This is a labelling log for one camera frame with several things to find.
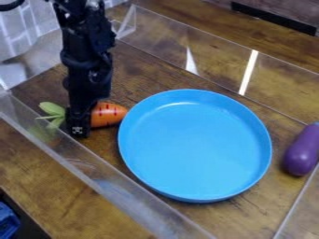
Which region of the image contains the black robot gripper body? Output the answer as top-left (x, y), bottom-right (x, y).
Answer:
top-left (52, 0), bottom-right (116, 99)

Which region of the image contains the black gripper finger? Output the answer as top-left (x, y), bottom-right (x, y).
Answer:
top-left (65, 99), bottom-right (97, 138)

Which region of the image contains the orange toy carrot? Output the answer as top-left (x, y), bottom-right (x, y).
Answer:
top-left (39, 101), bottom-right (128, 128)

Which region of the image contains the blue round tray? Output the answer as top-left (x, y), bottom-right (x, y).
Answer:
top-left (119, 90), bottom-right (272, 203)

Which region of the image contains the blue object at corner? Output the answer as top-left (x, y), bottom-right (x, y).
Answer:
top-left (0, 202), bottom-right (20, 239)

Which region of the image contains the purple toy eggplant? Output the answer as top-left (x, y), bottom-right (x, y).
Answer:
top-left (283, 122), bottom-right (319, 176)

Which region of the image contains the clear acrylic enclosure wall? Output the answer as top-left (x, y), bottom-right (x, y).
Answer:
top-left (0, 0), bottom-right (319, 239)

